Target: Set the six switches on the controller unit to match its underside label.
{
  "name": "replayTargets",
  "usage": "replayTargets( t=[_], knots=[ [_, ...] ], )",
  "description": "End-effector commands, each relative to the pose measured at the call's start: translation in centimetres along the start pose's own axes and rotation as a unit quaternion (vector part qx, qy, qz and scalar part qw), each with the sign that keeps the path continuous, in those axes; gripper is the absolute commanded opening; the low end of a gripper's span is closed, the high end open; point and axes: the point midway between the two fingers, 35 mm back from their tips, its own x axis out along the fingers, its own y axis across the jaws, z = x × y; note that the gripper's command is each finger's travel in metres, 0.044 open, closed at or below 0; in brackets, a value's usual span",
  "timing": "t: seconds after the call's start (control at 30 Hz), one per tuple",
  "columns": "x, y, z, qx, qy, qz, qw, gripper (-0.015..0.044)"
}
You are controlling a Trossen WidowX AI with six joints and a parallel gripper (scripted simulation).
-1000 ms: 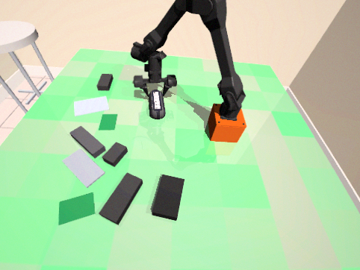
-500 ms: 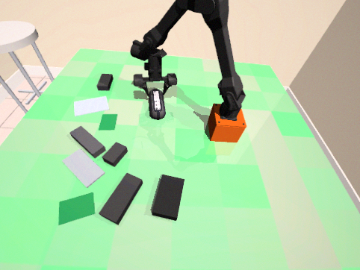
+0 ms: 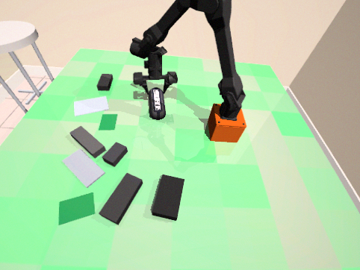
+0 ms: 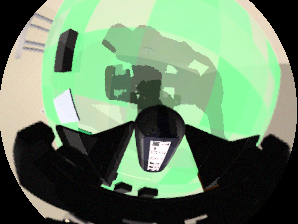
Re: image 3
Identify white flat rectangular sheet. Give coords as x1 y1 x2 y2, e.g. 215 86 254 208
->
74 96 109 116

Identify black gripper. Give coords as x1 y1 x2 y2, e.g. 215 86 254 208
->
133 64 178 94

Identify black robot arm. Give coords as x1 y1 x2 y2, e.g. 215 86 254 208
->
130 0 246 121

